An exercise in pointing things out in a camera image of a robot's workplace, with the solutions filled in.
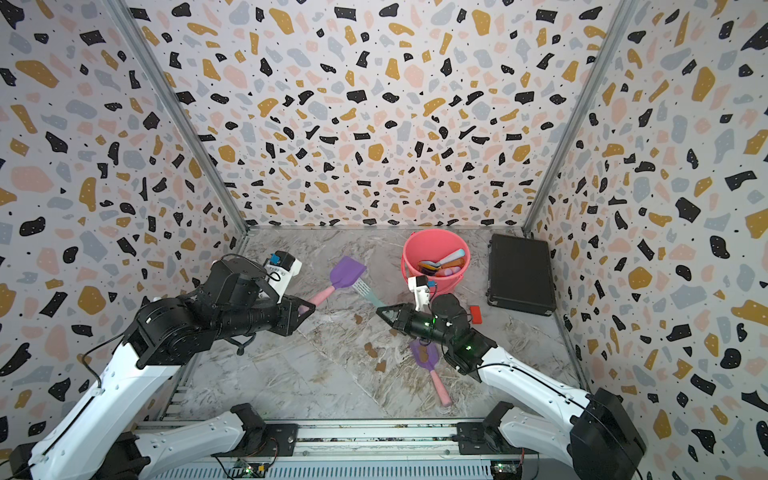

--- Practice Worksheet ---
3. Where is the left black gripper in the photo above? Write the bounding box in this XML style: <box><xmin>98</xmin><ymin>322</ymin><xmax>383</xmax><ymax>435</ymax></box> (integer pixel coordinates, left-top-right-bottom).
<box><xmin>219</xmin><ymin>292</ymin><xmax>320</xmax><ymax>345</ymax></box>

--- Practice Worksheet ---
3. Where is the purple trowel pink handle front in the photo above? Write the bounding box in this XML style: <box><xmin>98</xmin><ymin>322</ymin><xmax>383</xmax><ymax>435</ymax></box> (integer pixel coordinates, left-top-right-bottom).
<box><xmin>409</xmin><ymin>339</ymin><xmax>453</xmax><ymax>407</ymax></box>

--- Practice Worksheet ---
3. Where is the purple trowel pink handle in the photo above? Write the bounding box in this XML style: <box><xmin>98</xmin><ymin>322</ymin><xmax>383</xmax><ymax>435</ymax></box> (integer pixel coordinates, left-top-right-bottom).
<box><xmin>434</xmin><ymin>266</ymin><xmax>462</xmax><ymax>277</ymax></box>
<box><xmin>409</xmin><ymin>339</ymin><xmax>453</xmax><ymax>407</ymax></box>
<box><xmin>309</xmin><ymin>256</ymin><xmax>366</xmax><ymax>306</ymax></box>

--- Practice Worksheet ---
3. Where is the purple trowel pink handle back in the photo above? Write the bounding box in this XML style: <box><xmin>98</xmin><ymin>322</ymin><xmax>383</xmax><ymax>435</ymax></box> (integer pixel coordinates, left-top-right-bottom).
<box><xmin>309</xmin><ymin>256</ymin><xmax>366</xmax><ymax>306</ymax></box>

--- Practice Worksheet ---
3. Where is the yellow trowel wooden handle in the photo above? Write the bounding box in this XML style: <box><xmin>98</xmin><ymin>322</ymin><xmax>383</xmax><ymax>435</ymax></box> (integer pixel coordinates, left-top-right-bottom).
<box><xmin>418</xmin><ymin>258</ymin><xmax>466</xmax><ymax>272</ymax></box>

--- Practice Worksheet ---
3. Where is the light blue trowel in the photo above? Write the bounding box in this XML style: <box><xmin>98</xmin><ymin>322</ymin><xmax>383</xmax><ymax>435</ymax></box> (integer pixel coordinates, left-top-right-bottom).
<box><xmin>438</xmin><ymin>249</ymin><xmax>466</xmax><ymax>267</ymax></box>

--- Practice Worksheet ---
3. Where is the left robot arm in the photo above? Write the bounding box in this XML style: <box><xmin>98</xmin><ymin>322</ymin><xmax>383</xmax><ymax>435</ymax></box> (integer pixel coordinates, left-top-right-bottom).
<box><xmin>7</xmin><ymin>251</ymin><xmax>315</xmax><ymax>479</ymax></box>

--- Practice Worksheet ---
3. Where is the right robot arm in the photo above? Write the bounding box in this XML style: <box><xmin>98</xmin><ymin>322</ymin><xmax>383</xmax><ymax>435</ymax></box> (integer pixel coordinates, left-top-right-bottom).
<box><xmin>376</xmin><ymin>294</ymin><xmax>646</xmax><ymax>479</ymax></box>

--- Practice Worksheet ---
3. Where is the red block near bucket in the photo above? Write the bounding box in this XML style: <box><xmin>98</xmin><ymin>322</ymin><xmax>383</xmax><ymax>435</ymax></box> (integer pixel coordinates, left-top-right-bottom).
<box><xmin>469</xmin><ymin>305</ymin><xmax>483</xmax><ymax>325</ymax></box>

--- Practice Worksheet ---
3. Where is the pink plastic bucket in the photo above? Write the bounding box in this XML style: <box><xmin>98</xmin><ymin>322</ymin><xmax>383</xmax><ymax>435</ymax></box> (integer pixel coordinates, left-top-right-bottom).
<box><xmin>400</xmin><ymin>229</ymin><xmax>471</xmax><ymax>294</ymax></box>

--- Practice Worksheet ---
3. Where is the black case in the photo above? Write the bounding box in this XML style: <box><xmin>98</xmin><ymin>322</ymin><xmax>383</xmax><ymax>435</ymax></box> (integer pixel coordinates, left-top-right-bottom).
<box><xmin>486</xmin><ymin>234</ymin><xmax>556</xmax><ymax>316</ymax></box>

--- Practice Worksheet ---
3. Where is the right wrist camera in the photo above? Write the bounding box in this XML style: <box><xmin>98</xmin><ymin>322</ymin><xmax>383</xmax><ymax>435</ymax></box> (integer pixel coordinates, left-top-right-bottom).
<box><xmin>407</xmin><ymin>275</ymin><xmax>433</xmax><ymax>313</ymax></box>

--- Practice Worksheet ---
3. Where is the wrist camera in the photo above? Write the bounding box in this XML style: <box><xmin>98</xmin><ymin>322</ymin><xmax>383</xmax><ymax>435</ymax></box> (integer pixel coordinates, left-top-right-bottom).
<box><xmin>264</xmin><ymin>250</ymin><xmax>302</xmax><ymax>301</ymax></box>
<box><xmin>407</xmin><ymin>275</ymin><xmax>433</xmax><ymax>313</ymax></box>

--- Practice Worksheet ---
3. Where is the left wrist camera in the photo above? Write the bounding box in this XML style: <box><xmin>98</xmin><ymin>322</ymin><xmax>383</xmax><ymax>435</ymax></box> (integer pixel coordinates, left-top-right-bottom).
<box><xmin>264</xmin><ymin>250</ymin><xmax>302</xmax><ymax>301</ymax></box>

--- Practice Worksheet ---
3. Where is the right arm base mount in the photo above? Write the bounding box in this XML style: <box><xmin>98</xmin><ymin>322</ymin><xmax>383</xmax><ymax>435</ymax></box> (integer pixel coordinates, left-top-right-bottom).
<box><xmin>451</xmin><ymin>422</ymin><xmax>523</xmax><ymax>455</ymax></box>

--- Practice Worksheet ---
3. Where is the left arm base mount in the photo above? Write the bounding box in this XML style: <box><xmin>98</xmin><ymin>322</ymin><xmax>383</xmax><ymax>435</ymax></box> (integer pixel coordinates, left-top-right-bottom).
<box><xmin>214</xmin><ymin>423</ymin><xmax>299</xmax><ymax>458</ymax></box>

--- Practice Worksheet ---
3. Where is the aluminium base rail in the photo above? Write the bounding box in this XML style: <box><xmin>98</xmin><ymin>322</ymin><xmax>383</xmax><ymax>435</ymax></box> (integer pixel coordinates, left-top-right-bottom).
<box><xmin>116</xmin><ymin>418</ymin><xmax>619</xmax><ymax>480</ymax></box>

